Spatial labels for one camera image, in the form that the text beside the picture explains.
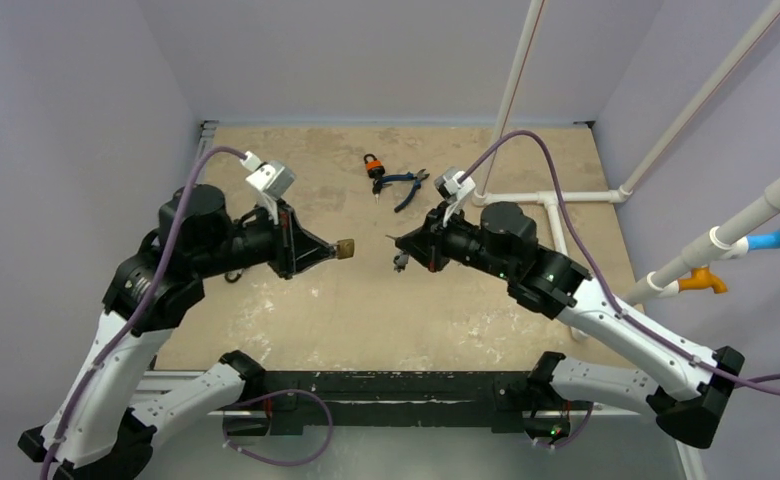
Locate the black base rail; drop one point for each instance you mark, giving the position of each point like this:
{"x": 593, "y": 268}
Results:
{"x": 501, "y": 401}

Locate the yellow black padlock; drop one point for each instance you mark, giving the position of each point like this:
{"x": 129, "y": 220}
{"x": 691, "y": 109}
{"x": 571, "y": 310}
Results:
{"x": 233, "y": 276}

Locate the grey insulated pipe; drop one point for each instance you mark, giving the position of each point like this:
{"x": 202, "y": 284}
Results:
{"x": 710, "y": 246}

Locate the white pvc pipe frame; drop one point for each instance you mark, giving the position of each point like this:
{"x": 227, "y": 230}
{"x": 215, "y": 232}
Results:
{"x": 688, "y": 132}

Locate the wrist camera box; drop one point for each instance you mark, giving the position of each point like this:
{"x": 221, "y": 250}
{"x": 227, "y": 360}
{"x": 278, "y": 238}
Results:
{"x": 455, "y": 187}
{"x": 269, "y": 180}

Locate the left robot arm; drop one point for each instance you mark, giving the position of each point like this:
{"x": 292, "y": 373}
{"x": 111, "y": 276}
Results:
{"x": 98, "y": 433}

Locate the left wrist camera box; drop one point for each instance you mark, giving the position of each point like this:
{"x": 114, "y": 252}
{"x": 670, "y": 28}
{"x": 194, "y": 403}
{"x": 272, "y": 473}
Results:
{"x": 269, "y": 180}

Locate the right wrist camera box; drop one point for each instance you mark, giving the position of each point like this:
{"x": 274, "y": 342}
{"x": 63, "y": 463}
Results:
{"x": 455, "y": 187}

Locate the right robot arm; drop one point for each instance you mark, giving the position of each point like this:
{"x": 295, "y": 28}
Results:
{"x": 684, "y": 385}

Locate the long shackle brass padlock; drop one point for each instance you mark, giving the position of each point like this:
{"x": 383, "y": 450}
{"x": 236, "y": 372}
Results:
{"x": 344, "y": 249}

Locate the orange tap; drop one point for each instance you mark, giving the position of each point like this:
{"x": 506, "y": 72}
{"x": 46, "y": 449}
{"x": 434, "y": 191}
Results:
{"x": 702, "y": 278}

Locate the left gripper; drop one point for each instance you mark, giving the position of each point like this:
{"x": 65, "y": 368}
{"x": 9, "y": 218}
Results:
{"x": 296, "y": 248}

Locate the orange black padlock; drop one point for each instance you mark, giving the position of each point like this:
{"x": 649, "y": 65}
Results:
{"x": 374, "y": 167}

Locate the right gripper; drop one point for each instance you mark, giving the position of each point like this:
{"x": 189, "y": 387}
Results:
{"x": 435, "y": 241}

